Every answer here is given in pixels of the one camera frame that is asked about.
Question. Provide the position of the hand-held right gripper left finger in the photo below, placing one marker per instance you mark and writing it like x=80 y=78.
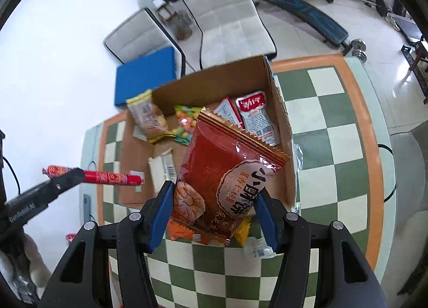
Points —
x=162 y=217

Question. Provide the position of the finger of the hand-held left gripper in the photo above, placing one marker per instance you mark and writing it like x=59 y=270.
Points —
x=63 y=179

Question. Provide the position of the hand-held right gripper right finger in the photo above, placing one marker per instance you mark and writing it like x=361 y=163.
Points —
x=267 y=224

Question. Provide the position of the orange snack packet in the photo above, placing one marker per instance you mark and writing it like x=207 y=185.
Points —
x=179 y=232

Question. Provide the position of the yellow snack packet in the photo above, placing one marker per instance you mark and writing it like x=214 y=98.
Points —
x=242 y=232

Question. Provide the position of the clear wrapper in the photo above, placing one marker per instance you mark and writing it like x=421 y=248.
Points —
x=259 y=249

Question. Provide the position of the small clear candy packet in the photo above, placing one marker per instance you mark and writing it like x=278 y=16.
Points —
x=296 y=208

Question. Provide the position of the red sausage stick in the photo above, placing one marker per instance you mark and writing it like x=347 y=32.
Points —
x=110 y=177

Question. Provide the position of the white wafer packet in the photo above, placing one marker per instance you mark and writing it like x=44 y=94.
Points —
x=164 y=167

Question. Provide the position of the red brown biscuit packet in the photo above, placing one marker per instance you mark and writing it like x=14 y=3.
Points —
x=217 y=167

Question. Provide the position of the colourful candy ball packet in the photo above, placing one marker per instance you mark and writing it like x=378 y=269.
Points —
x=187 y=124

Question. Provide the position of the beige cracker packet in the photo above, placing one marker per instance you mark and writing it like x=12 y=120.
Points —
x=147 y=117

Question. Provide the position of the red white vacuum snack packet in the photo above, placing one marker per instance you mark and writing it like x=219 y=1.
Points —
x=227 y=112
x=259 y=117

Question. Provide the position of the cardboard box blue print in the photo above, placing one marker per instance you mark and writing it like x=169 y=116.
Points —
x=217 y=77

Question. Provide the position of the checkered green white table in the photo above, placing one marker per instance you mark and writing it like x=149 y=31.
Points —
x=334 y=127

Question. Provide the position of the grey shell chair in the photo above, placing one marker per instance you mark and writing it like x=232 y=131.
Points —
x=408 y=167

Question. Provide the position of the clear glass jar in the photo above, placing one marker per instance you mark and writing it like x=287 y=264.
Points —
x=184 y=27

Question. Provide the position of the small dumbbell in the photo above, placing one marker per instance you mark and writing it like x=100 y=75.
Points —
x=358 y=48

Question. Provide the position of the black perforated rack piece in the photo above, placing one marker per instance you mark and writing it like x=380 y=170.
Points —
x=414 y=67

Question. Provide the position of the black blue sit-up bench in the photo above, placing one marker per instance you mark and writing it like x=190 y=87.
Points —
x=301 y=10

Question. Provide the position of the white quilted chair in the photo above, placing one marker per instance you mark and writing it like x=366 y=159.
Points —
x=227 y=10

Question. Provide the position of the black flat bench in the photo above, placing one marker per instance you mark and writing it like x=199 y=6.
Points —
x=406 y=23

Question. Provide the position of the white chair black frame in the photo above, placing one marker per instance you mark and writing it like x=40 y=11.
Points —
x=133 y=40

